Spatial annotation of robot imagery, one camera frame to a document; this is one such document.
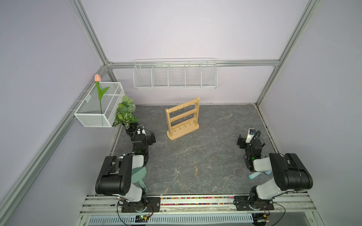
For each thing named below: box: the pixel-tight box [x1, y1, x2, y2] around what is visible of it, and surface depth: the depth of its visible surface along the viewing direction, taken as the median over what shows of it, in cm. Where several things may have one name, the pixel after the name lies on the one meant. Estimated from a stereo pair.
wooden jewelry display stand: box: [165, 97, 201, 141], surface depth 95 cm
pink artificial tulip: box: [94, 73, 110, 114], surface depth 81 cm
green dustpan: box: [131, 165, 148, 193], surface depth 86 cm
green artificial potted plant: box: [112, 95, 139, 138], surface depth 82 cm
